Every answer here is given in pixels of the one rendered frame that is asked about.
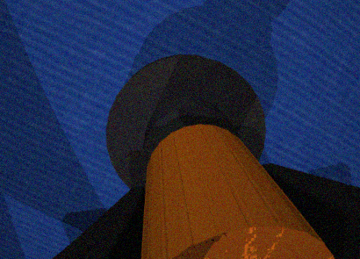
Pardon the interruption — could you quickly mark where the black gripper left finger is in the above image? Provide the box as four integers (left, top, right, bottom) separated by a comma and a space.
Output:
53, 187, 145, 259

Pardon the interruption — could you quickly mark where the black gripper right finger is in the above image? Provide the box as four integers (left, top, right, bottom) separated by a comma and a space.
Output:
261, 163, 360, 259

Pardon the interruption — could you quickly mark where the orange knob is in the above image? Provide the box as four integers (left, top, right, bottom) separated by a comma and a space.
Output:
140, 125, 335, 259

